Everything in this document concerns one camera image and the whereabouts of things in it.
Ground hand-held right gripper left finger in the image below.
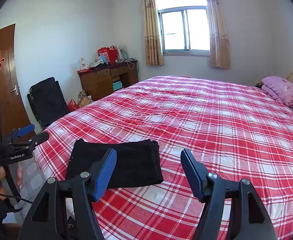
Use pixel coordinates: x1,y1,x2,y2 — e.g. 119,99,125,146
18,147,117,240

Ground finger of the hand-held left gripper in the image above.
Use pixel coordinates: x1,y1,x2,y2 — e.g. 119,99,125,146
1,124,35,145
1,132,50,155

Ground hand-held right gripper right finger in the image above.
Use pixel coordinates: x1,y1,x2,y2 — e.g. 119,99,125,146
181,148,278,240

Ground black pants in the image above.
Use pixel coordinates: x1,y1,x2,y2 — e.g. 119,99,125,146
66,138,164,189

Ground black folding chair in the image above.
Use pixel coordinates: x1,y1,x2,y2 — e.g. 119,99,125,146
27,77,70,130

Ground brown wooden door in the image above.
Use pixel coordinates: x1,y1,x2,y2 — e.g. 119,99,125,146
0,24,38,150

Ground red plastic bag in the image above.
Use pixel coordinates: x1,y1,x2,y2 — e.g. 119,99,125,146
68,99,80,112

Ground floral fabric bag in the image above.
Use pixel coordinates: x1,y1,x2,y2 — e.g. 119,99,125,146
78,91,94,107

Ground bed with red plaid sheet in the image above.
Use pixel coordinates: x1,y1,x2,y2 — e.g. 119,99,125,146
33,75,293,240

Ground brown wooden desk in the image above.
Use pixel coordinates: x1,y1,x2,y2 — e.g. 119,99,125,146
77,60,139,101

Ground light blue box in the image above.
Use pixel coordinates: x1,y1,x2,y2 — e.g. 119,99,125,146
95,55,111,64

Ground red gift bag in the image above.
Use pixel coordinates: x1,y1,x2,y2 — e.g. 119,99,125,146
98,45,118,63

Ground white plastic bag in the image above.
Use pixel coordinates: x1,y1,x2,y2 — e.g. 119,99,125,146
118,47,130,60

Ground pink folded blanket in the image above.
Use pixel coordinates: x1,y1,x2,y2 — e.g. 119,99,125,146
261,76,293,111

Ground small sliding window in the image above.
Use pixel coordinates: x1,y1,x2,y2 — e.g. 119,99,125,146
155,0,211,57

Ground beige floral curtain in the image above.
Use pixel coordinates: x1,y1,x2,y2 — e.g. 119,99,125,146
141,0,164,66
203,0,231,70

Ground black cable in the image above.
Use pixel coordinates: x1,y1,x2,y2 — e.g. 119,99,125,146
0,190,34,204

